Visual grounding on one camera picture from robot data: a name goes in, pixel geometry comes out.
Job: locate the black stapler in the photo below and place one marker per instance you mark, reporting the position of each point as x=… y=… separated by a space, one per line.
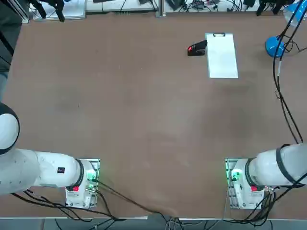
x=196 y=49

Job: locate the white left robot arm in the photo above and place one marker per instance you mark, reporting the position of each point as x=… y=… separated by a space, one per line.
x=43 y=170

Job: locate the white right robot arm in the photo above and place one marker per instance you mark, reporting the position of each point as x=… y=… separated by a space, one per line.
x=271 y=167

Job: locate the blue desk lamp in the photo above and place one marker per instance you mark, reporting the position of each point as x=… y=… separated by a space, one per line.
x=274 y=46

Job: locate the clipboard with metal clip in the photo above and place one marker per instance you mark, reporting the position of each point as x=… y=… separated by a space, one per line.
x=218 y=35

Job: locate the black red power strip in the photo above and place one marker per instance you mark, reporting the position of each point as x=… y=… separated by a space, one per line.
x=199 y=3

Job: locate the white paper sheet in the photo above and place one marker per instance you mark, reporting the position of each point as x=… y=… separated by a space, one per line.
x=221 y=57

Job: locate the black power adapter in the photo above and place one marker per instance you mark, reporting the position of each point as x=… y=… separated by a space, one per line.
x=175 y=4

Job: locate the aluminium frame rail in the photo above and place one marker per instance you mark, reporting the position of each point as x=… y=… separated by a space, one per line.
x=20 y=12

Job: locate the aluminium frame post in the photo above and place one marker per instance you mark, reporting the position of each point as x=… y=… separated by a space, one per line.
x=161 y=8

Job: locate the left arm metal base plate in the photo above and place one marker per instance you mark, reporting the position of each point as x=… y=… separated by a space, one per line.
x=97 y=165

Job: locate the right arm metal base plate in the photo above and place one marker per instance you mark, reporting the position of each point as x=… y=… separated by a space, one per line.
x=228 y=191

